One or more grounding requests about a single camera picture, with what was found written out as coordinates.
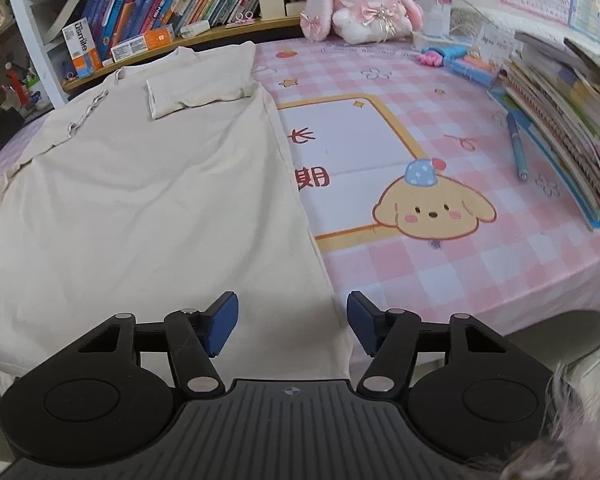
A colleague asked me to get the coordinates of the pink checkered table mat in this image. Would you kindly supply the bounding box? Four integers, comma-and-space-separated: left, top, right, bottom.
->
0, 35, 600, 361

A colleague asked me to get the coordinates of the white wooden bookshelf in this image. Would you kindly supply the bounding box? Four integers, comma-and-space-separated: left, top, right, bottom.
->
0, 0, 306, 111

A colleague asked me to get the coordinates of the person's pink fuzzy sleeve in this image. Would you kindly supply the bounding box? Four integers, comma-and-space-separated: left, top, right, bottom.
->
500, 335, 600, 480

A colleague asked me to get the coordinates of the pink blue toy hand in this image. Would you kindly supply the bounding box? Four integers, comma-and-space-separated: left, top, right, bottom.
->
420, 45, 468, 67

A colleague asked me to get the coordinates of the white orange blue box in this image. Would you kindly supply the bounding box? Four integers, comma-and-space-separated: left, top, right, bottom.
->
62, 19, 102, 79

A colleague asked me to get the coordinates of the stack of notebooks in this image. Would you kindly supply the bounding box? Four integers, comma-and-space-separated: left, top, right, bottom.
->
487, 30, 600, 233

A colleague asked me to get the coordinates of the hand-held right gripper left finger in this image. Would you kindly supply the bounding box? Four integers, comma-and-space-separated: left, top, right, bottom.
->
77, 291, 240, 393

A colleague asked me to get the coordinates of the white note card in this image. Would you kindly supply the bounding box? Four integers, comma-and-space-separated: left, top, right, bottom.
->
472, 22, 523, 59

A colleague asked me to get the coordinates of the red tassel charm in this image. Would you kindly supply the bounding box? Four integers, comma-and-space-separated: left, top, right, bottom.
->
4, 61, 25, 107

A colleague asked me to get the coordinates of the pink plush bunny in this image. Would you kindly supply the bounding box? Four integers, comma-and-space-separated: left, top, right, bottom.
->
300, 0, 425, 43

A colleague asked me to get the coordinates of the pack of coloured pens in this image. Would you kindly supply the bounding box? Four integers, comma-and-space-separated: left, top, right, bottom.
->
447, 55, 502, 87

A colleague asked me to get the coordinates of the blue pen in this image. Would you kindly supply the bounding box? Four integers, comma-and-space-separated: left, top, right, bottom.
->
505, 111, 530, 182

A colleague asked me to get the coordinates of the small white cube holder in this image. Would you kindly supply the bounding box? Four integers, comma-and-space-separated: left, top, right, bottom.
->
422, 7, 454, 37

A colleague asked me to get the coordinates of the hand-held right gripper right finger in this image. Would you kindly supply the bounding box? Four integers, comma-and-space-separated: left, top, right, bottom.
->
346, 290, 511, 393

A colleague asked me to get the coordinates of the cream t-shirt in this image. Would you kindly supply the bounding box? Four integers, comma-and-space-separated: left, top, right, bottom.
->
0, 41, 356, 381

